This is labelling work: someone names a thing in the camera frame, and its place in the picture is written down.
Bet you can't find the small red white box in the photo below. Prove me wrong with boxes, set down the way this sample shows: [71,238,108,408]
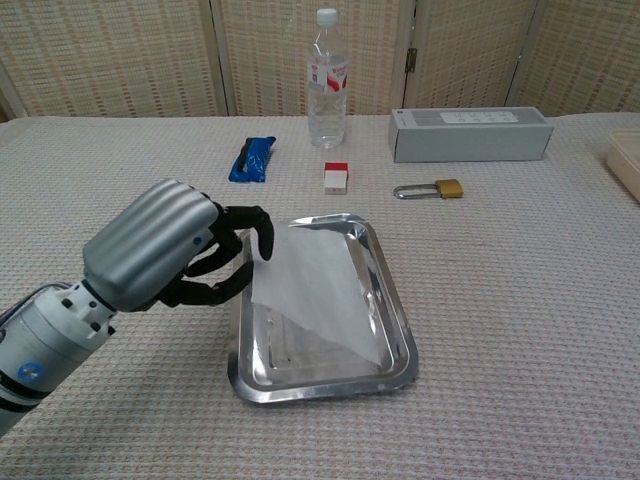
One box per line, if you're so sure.
[322,161,349,196]

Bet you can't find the long grey cardboard box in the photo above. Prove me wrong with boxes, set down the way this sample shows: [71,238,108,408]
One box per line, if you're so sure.
[388,106,555,164]

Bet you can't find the clear plastic water bottle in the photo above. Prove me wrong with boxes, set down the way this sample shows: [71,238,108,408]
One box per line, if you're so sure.
[306,8,349,150]

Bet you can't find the cream plastic container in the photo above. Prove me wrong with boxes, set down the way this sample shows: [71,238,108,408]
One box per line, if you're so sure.
[606,128,640,204]

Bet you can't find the beige woven tablecloth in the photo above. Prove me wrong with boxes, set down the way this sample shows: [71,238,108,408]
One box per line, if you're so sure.
[0,113,640,480]

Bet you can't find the blue snack packet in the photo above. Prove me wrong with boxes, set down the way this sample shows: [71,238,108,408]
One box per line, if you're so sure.
[227,135,277,184]

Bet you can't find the silver metal tray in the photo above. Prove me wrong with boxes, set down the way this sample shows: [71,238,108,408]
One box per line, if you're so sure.
[227,213,420,405]

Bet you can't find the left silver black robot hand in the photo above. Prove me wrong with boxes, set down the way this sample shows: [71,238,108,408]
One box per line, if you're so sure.
[81,178,275,313]

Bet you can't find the white paper sheet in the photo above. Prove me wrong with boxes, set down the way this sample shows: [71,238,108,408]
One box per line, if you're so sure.
[250,222,384,365]

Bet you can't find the brass padlock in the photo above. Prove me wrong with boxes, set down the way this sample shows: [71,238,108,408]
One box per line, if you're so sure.
[393,179,465,201]

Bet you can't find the woven folding screen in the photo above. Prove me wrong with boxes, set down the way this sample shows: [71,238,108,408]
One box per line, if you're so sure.
[0,0,640,121]

